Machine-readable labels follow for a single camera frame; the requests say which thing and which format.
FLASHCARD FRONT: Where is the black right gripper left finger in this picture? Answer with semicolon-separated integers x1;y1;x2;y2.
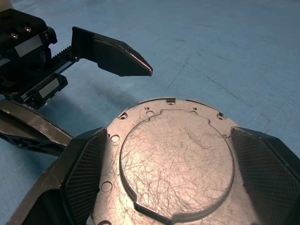
5;127;108;225

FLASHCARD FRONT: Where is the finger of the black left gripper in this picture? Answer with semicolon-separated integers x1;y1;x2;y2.
0;100;74;158
71;26;153;78

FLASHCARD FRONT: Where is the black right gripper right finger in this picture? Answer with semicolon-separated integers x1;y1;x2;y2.
230;126;300;225

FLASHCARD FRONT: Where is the silver motor stator housing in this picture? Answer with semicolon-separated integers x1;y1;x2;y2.
90;97;262;225

